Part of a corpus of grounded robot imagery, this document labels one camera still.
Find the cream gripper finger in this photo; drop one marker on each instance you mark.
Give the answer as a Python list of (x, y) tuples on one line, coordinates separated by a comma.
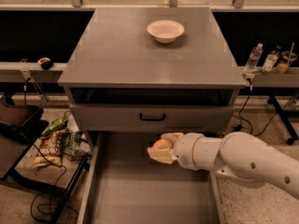
[(162, 155), (172, 137)]

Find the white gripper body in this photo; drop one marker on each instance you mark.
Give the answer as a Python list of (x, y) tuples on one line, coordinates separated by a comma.
[(183, 150)]

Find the orange fruit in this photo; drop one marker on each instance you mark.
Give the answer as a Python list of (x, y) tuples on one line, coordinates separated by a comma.
[(161, 144)]

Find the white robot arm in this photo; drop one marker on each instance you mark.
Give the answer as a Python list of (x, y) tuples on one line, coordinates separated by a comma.
[(238, 157)]

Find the open grey middle drawer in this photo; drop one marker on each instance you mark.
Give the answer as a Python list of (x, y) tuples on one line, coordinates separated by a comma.
[(125, 186)]

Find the grey drawer cabinet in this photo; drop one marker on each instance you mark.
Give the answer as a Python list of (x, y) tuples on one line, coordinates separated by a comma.
[(117, 62)]

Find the closed grey top drawer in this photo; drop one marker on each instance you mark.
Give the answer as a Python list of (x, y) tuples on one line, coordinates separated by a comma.
[(125, 118)]

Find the white bowl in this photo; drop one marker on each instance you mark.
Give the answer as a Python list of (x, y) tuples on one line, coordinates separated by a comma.
[(165, 31)]

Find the clear water bottle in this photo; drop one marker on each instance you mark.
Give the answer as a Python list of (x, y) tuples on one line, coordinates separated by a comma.
[(254, 57)]

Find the green snack bag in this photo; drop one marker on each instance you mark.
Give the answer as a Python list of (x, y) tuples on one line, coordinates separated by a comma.
[(57, 125)]

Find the snack chip bag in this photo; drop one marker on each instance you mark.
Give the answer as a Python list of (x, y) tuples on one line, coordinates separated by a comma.
[(50, 151)]

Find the clear bottle with label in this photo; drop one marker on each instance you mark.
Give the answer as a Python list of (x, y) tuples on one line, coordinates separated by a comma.
[(270, 60)]

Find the plastic cup with straw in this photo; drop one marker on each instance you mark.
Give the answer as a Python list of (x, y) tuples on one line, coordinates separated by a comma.
[(287, 58)]

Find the black yellow tape measure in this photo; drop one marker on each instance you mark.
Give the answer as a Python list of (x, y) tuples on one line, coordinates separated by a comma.
[(45, 63)]

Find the black cart with tray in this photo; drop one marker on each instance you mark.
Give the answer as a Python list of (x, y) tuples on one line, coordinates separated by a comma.
[(21, 126)]

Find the grey side shelf left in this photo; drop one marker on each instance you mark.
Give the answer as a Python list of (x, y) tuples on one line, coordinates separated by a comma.
[(18, 72)]

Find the black drawer handle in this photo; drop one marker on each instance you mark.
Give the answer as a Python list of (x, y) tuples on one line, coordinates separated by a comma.
[(152, 118)]

